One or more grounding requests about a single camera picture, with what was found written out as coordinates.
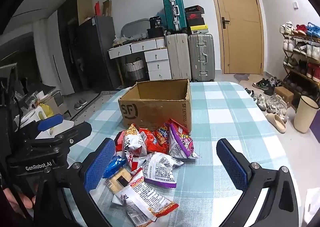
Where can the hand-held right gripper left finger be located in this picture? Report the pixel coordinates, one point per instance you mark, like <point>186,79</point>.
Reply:
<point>100,164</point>

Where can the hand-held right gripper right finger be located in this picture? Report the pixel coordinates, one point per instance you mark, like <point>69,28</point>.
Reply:
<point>232,164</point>

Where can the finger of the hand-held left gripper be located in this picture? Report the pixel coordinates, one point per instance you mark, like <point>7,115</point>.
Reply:
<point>72,133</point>
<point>50,122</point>

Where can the small blue snack packet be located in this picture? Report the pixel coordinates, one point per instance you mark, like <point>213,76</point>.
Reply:
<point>113,165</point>

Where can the clear cracker packet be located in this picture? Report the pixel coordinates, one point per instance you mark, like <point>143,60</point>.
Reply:
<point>118,180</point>

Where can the red black-band noodle packet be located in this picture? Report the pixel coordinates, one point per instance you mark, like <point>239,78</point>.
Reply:
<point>119,142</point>

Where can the white red noodle snack packet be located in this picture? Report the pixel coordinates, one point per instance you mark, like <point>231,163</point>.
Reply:
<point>133,147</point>

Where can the red blue noodle packet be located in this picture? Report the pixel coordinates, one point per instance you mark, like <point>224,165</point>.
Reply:
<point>148,142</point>

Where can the white packet red ends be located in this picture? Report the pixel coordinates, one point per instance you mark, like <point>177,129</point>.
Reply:
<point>145,197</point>

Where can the purple white snack packet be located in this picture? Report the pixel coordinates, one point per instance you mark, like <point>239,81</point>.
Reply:
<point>181,142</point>
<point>160,169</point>

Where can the red crisp packet blue label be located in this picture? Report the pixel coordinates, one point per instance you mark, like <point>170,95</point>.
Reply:
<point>162,137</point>

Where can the brown cardboard box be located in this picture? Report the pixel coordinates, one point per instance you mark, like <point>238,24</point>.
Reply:
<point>150,109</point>

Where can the person's left hand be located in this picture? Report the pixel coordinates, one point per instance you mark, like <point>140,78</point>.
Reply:
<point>20,199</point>

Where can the yellow plastic bag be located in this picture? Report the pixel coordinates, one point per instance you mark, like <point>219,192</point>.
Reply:
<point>47,110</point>

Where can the white plastic jug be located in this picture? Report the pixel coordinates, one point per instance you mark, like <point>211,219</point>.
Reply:
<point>40,114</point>

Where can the grey storage bin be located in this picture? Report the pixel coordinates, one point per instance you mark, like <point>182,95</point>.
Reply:
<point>58,100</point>

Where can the grey slipper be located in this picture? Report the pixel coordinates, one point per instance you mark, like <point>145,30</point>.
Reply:
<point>78,106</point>
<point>83,102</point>

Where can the beige slide sandal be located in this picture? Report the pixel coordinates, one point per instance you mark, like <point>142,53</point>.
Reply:
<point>276,123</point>

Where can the scattered sneakers group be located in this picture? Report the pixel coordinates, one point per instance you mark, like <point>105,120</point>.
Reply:
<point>272,102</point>

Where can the dark open wardrobe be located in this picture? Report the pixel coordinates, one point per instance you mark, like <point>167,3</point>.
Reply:
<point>70,42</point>

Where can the grey refrigerator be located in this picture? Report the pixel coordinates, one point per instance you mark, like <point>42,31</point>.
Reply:
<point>97,52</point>

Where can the cream bucket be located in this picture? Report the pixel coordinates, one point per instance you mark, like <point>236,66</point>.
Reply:
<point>305,117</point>

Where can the small brown carton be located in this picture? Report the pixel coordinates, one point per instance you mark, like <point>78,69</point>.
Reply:
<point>283,94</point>

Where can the grey door mat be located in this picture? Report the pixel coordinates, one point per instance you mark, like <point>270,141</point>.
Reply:
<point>242,76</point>

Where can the woven laundry basket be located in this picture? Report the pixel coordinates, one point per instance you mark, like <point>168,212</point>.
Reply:
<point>135,69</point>

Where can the purple bag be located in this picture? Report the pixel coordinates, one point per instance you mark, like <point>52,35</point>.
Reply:
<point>316,122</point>

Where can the crumpled clear plastic bag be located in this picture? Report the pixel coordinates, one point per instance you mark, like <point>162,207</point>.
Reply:
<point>119,41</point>

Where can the silver suitcase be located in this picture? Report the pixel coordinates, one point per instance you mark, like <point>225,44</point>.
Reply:
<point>201,57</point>

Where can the white desk with drawers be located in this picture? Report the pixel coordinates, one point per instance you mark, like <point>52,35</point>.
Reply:
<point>157,59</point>

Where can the beige suitcase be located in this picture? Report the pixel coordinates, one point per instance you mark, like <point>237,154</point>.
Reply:
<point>178,57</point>

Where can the red paper bag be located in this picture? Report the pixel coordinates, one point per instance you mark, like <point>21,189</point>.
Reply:
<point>98,9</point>

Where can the brown paper bag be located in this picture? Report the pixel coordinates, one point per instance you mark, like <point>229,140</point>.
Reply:
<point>107,7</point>

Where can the black case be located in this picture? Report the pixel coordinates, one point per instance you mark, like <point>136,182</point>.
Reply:
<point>156,33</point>

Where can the rows of racked shoes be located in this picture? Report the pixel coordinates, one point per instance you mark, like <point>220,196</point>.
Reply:
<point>300,49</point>

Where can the wooden door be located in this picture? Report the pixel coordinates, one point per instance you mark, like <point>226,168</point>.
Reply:
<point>237,29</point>

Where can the black pack white print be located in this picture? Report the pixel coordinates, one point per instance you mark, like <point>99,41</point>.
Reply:
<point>156,23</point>

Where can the wooden shoe rack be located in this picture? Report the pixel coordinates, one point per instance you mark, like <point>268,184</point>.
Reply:
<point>303,38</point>

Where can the black box red logo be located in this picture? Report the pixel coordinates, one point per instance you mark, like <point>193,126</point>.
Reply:
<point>192,16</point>

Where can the teal suitcase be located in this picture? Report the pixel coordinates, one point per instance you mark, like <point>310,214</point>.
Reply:
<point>173,12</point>

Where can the white light switch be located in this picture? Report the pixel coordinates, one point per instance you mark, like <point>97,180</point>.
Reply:
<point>295,5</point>

